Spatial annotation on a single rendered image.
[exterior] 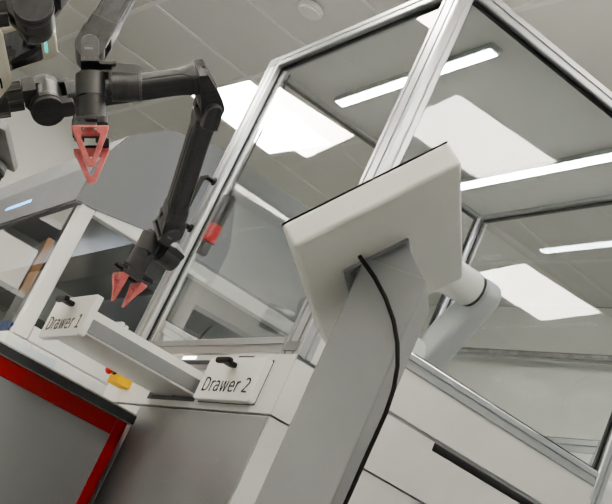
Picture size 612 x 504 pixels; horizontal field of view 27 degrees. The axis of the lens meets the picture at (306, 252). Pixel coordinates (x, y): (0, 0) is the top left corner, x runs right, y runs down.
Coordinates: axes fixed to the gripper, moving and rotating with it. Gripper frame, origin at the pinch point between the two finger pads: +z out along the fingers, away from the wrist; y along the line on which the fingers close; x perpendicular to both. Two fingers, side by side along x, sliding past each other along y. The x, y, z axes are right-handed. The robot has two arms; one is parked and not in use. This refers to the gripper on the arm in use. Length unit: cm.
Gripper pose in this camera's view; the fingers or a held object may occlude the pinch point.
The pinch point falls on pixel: (118, 301)
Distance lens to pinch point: 320.5
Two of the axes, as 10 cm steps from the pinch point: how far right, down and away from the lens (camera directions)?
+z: -4.0, 8.6, -3.0
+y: 7.6, 5.0, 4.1
